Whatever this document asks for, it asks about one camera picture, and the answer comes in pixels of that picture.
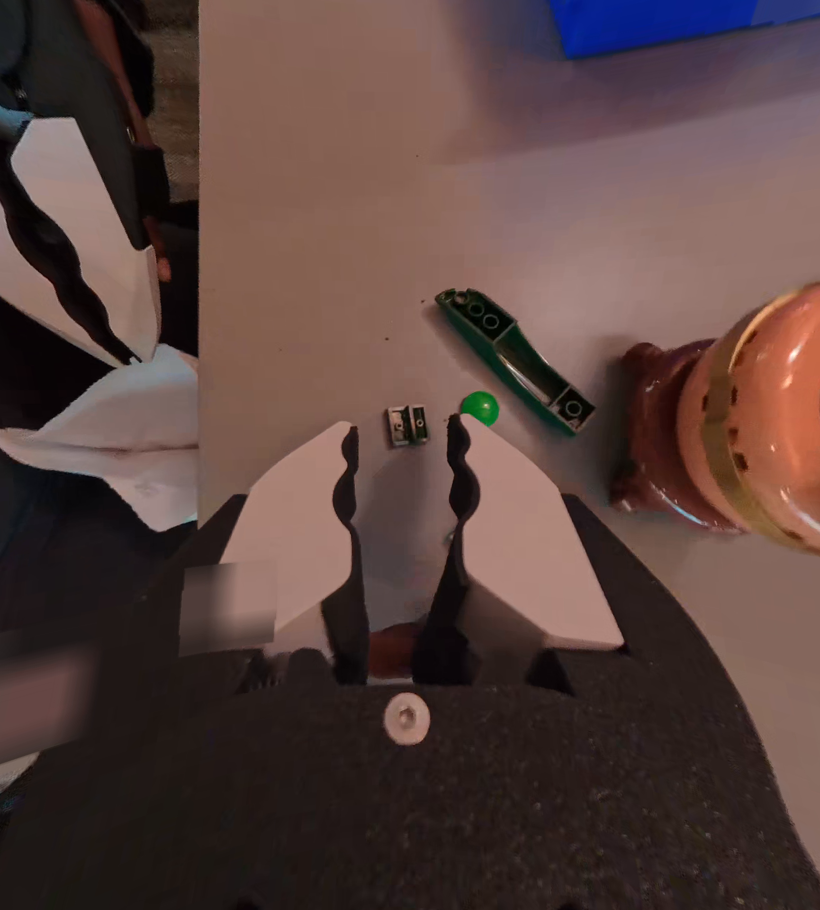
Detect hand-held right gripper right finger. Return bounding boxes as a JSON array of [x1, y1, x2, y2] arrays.
[[411, 414, 625, 685]]

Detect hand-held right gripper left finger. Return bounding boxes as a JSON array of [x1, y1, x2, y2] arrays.
[[219, 421, 371, 685]]

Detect bright green small brick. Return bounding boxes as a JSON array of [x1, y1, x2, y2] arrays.
[[460, 390, 501, 429]]

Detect small dark green brick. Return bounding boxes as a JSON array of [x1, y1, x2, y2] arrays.
[[386, 404, 428, 449]]

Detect white paper bag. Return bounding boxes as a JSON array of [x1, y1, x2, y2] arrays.
[[0, 343, 201, 534]]

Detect blue plastic bin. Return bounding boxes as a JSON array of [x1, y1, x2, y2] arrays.
[[548, 0, 820, 61]]

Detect person's left forearm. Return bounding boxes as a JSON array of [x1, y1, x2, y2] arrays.
[[72, 0, 156, 146]]

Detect grey desk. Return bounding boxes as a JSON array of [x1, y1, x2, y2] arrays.
[[197, 0, 820, 910]]

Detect person's left hand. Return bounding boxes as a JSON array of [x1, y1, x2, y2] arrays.
[[141, 212, 175, 285]]

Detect dark green long brick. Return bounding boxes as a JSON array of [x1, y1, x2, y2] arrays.
[[434, 286, 597, 436]]

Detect toy brick flower pot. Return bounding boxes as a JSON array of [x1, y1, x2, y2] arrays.
[[607, 277, 820, 623]]

